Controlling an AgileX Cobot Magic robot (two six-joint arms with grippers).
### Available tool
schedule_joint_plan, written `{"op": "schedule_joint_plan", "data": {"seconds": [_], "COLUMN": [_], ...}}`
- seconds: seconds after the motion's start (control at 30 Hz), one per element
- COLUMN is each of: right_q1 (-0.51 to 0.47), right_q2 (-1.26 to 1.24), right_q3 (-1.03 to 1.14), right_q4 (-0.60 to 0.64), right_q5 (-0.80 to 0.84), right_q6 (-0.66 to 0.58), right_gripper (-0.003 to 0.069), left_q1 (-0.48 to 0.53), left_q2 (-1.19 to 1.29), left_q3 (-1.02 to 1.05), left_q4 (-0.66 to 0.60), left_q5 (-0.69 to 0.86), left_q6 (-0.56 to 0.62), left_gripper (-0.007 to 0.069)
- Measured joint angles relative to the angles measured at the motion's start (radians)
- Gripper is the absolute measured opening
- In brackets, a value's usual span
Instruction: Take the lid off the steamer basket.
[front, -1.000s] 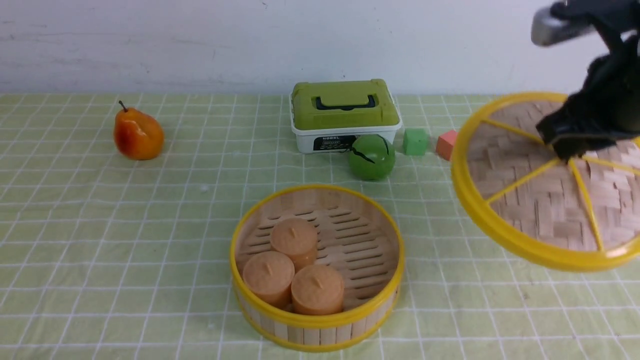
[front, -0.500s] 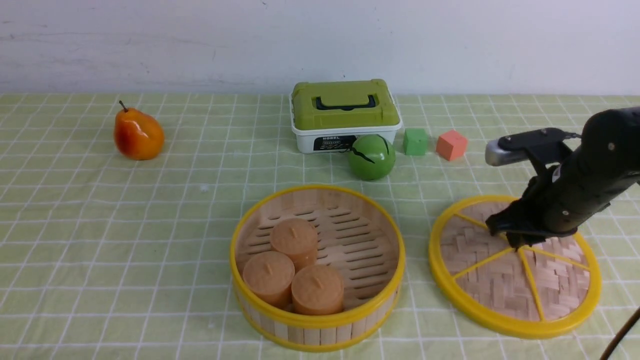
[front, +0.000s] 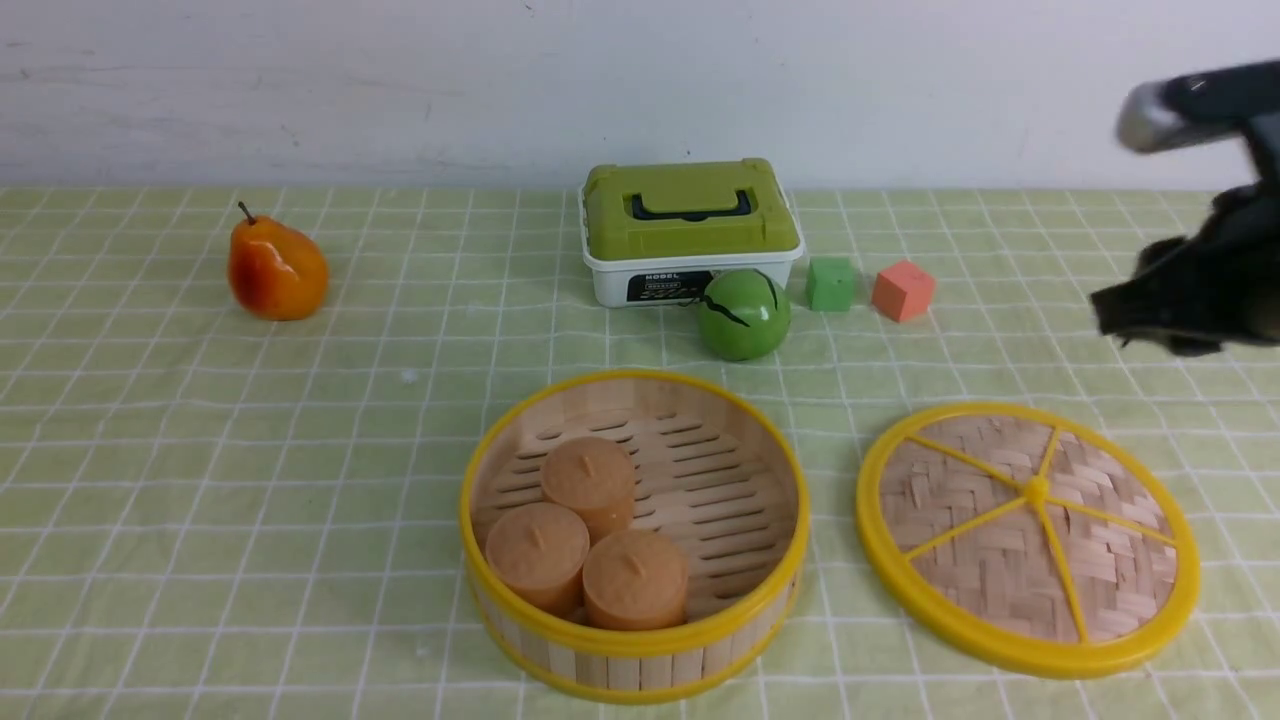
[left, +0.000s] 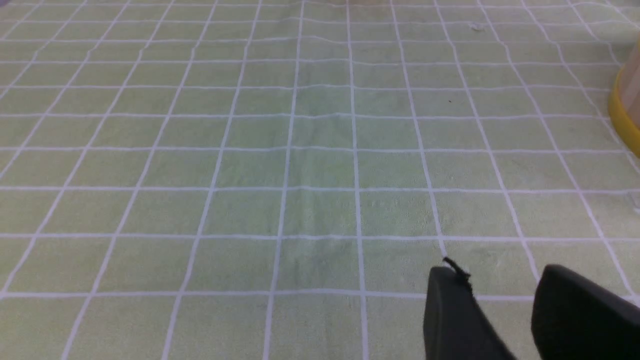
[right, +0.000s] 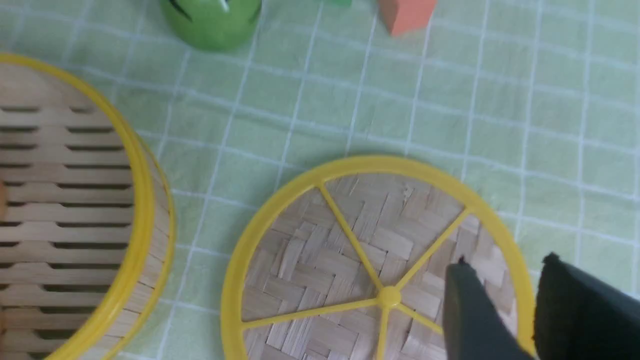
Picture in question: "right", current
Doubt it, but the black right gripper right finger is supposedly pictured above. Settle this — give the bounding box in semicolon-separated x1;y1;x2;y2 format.
533;253;640;360

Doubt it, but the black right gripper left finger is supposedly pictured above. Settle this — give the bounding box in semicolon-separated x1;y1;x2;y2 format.
443;257;533;360

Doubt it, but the yellow woven steamer lid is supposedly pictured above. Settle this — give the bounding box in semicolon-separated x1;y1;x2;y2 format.
221;156;535;360

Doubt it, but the yellow bamboo steamer basket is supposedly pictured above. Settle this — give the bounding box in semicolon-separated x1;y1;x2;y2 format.
0;53;176;360

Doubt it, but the green checked tablecloth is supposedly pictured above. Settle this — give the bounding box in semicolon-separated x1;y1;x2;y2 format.
1;0;639;360

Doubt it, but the orange foam cube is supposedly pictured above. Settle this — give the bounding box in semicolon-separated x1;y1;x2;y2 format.
377;0;438;37

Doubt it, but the green foam cube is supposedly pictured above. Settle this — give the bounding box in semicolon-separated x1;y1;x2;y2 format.
327;0;353;8

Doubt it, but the green toy fruit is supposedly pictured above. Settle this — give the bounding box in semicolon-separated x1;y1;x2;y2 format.
159;0;263;51

